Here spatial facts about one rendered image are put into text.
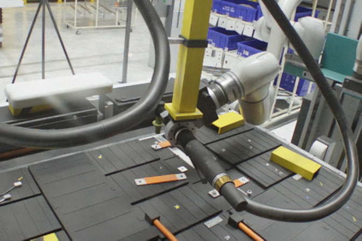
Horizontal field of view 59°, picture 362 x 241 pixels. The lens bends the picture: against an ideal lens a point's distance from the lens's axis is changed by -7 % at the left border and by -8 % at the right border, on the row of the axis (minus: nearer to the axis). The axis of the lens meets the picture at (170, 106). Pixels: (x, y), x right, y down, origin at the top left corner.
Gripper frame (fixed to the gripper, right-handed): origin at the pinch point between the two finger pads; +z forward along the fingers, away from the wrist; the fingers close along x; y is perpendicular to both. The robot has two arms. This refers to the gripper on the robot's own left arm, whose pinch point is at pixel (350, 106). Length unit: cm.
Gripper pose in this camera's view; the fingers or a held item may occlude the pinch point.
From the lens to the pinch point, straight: 173.3
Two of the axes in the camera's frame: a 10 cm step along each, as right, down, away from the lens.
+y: -6.7, 2.3, -7.1
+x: 7.3, 3.5, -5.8
